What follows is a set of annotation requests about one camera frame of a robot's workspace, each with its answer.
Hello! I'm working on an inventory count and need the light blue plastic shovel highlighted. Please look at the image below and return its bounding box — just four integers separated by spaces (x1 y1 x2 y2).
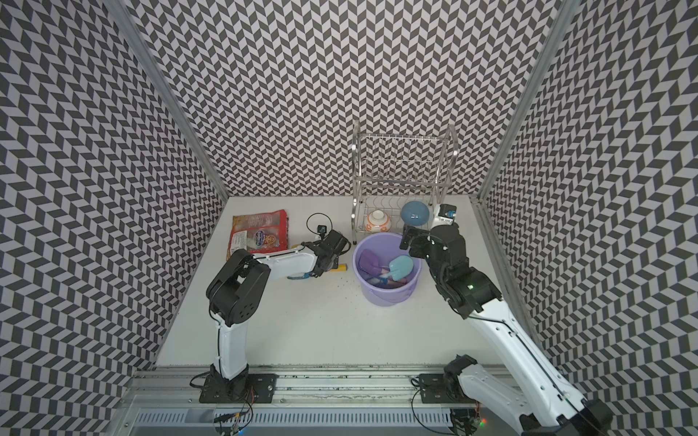
381 255 414 282

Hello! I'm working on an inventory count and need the blue trowel wooden handle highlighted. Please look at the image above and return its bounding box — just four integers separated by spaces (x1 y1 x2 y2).
367 277 405 289

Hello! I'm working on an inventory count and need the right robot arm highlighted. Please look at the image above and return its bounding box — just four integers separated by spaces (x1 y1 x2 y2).
401 223 613 435

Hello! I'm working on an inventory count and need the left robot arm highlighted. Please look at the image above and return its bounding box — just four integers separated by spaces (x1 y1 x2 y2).
205 230 351 381

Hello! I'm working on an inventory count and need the blue ceramic bowl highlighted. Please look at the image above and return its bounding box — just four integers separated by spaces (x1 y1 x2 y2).
400 201 430 227

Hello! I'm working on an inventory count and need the red white patterned bowl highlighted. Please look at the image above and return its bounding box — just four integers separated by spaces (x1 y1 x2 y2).
365 210 392 233

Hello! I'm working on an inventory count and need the purple plastic bucket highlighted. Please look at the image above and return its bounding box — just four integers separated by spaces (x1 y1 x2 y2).
353 233 422 307

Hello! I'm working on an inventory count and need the red candy bag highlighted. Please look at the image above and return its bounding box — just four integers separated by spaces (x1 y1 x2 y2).
226 210 289 259

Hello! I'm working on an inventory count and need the metal dish rack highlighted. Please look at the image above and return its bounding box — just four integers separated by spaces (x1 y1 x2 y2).
350 119 460 243

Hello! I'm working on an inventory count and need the blue fork yellow handle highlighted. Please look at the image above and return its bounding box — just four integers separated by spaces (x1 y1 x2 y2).
287 272 313 281

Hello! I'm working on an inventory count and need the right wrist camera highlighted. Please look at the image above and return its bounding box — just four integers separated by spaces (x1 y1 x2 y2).
431 203 457 228

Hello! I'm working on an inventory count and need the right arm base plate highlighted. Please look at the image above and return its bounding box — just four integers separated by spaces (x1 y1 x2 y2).
416 374 476 404

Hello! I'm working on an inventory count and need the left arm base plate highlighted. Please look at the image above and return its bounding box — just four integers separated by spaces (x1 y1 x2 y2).
199 372 278 405

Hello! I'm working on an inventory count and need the aluminium front rail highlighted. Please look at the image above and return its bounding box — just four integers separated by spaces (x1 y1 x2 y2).
118 363 445 409

